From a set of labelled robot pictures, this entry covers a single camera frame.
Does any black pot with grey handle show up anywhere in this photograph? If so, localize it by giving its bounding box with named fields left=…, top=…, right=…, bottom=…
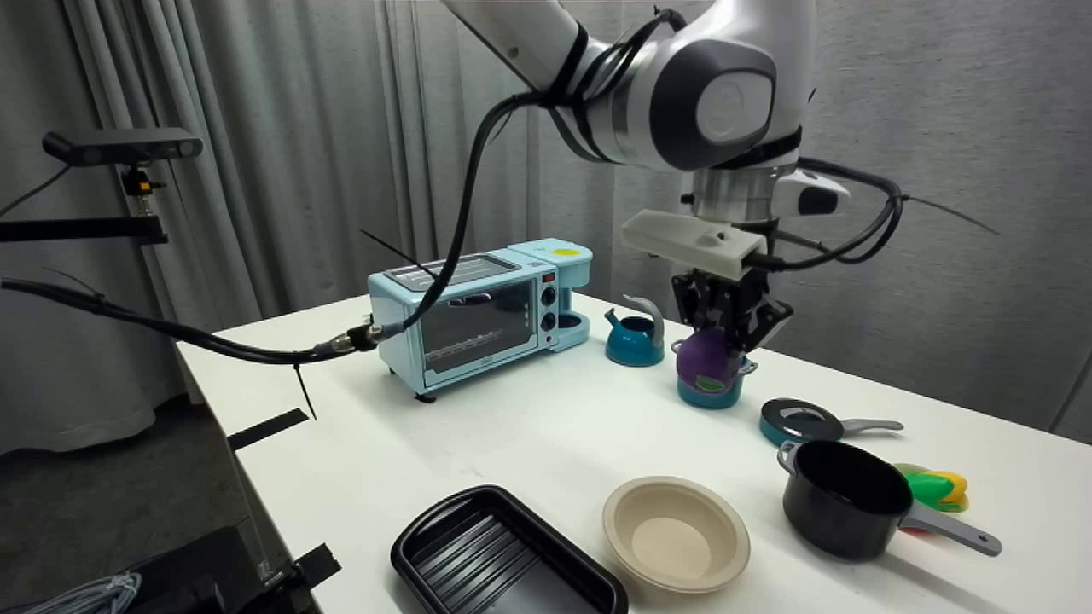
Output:
left=775, top=436, right=1007, bottom=564

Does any short black tape strip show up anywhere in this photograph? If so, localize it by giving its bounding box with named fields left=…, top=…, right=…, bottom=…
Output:
left=286, top=543, right=345, bottom=590

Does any light blue toy coffee maker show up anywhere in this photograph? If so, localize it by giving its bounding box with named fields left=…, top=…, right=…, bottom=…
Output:
left=521, top=236, right=598, bottom=352

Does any purple plush toy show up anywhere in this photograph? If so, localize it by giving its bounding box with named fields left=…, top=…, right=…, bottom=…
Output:
left=671, top=326, right=740, bottom=390

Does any black bar camera on arm mount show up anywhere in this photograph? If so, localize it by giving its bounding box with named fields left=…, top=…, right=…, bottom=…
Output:
left=42, top=127, right=206, bottom=171

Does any teal toy pan grey handle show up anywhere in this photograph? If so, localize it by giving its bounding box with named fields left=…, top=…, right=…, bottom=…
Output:
left=758, top=394, right=912, bottom=449

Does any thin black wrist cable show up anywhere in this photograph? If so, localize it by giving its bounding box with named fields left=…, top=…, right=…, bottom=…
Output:
left=770, top=156, right=912, bottom=277

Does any grey curtain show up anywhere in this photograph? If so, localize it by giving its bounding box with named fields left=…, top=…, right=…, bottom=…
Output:
left=0, top=0, right=1092, bottom=457

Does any teal toy pot with lid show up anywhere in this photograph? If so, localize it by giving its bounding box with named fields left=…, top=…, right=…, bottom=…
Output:
left=674, top=344, right=760, bottom=412

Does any light blue toy toaster oven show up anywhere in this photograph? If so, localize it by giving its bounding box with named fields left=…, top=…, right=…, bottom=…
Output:
left=364, top=250, right=565, bottom=401

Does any beige bowl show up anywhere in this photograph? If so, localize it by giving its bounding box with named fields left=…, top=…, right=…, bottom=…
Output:
left=598, top=473, right=754, bottom=597

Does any thick black cable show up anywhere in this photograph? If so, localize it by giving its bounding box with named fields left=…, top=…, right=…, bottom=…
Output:
left=0, top=5, right=692, bottom=369

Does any teal toy kettle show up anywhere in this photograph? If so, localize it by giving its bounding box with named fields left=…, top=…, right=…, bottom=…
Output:
left=600, top=290, right=667, bottom=369

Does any crumpled grey plastic bag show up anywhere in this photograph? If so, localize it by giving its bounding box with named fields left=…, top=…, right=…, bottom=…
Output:
left=20, top=568, right=148, bottom=614

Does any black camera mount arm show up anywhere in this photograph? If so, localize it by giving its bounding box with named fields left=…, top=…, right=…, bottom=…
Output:
left=0, top=165, right=174, bottom=245

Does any long black tape strip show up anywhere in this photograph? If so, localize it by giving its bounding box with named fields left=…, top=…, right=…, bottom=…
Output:
left=225, top=407, right=315, bottom=453

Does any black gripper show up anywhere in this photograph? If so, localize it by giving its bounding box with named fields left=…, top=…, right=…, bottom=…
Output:
left=667, top=267, right=798, bottom=353

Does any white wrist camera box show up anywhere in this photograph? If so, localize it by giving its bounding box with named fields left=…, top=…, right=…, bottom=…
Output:
left=618, top=206, right=767, bottom=279

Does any black rectangular tray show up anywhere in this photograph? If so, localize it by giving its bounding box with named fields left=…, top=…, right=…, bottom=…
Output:
left=388, top=480, right=630, bottom=614

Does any green and yellow toy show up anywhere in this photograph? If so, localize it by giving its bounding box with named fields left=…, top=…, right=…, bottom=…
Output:
left=891, top=460, right=973, bottom=515

